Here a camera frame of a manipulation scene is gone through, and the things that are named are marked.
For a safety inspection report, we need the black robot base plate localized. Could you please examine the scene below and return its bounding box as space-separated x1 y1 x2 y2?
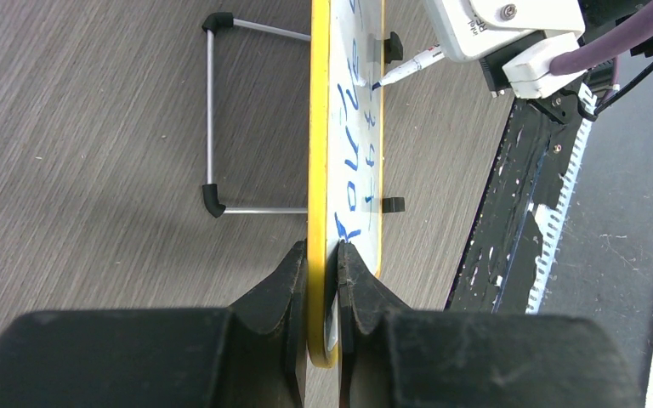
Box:
446 81 586 313

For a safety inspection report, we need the white slotted cable duct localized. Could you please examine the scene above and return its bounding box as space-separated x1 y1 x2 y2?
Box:
525 84 597 315

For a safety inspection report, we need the blue capped whiteboard marker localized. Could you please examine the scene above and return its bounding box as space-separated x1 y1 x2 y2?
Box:
372 44 445 91

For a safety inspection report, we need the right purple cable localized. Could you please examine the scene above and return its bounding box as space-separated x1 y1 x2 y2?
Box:
548 0 653 77

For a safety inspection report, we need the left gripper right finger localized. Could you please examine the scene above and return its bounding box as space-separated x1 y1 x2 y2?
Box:
337 243 642 407

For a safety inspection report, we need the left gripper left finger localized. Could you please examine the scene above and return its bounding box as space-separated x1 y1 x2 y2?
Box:
0 241 306 407

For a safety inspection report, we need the yellow framed whiteboard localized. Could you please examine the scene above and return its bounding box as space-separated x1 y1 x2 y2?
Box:
201 0 406 371

